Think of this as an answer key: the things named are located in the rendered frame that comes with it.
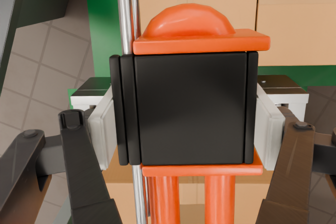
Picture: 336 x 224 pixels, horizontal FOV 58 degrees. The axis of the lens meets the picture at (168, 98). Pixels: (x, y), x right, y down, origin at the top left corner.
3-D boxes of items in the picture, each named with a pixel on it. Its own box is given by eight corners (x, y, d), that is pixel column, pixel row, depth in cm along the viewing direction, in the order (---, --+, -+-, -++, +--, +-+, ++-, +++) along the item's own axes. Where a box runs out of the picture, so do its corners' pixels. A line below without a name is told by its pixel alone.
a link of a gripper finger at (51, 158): (83, 178, 14) (19, 178, 14) (106, 130, 19) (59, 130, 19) (78, 149, 13) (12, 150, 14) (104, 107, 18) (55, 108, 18)
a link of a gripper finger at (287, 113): (296, 148, 13) (368, 148, 13) (266, 105, 18) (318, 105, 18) (292, 178, 13) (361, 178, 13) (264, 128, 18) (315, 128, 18)
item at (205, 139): (246, 140, 23) (263, 176, 18) (150, 142, 24) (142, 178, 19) (251, 28, 21) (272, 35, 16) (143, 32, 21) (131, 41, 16)
